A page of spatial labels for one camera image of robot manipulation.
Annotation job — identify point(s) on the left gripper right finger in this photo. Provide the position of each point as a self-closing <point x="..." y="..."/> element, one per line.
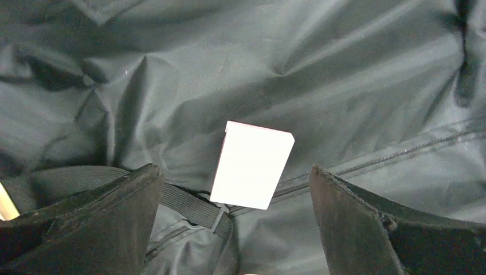
<point x="364" y="233"/>

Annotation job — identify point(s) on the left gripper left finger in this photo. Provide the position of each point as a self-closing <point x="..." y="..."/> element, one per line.
<point x="80" y="220"/>

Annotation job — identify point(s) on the small pink item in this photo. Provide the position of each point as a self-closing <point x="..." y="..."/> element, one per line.
<point x="251" y="163"/>

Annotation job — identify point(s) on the yellow hard-shell suitcase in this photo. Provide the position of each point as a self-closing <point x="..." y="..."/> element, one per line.
<point x="386" y="95"/>

